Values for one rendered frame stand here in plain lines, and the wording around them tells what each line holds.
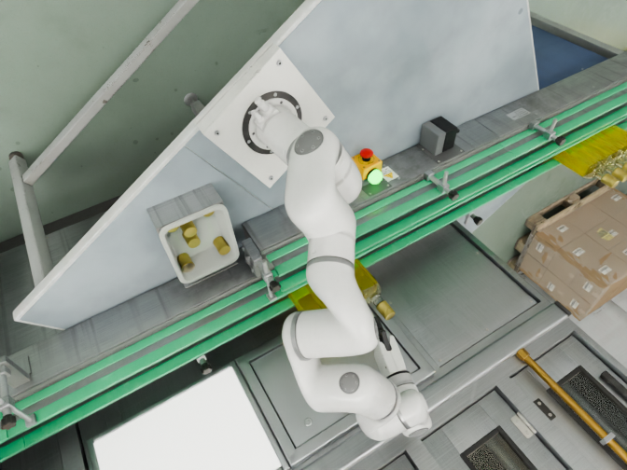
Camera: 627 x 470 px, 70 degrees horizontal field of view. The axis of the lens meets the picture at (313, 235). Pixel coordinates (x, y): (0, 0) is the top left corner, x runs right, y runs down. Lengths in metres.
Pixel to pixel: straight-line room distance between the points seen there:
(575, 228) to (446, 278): 3.67
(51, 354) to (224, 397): 0.46
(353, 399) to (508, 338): 0.75
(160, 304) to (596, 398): 1.23
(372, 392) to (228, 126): 0.63
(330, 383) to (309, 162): 0.39
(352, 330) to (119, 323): 0.76
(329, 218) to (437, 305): 0.84
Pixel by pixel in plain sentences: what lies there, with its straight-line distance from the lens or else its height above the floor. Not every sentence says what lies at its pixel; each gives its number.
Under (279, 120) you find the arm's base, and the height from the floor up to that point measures 0.88.
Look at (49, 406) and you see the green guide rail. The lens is 1.32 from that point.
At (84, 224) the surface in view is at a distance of 1.97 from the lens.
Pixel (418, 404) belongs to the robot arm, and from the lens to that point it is 1.05.
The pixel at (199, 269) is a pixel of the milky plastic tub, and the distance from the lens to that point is 1.27.
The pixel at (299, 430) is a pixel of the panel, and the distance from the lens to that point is 1.28.
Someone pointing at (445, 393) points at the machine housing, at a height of 1.38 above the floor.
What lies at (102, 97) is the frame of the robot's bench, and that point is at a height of 0.20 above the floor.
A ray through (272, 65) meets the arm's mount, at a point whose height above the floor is 0.80.
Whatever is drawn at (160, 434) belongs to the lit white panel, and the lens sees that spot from 1.36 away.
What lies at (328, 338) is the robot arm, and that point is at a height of 1.32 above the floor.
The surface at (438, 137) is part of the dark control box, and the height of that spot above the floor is 0.83.
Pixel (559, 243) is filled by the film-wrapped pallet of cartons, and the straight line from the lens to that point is 4.98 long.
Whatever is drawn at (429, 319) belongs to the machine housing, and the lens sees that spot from 1.48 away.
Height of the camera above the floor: 1.64
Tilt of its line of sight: 36 degrees down
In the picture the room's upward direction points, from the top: 141 degrees clockwise
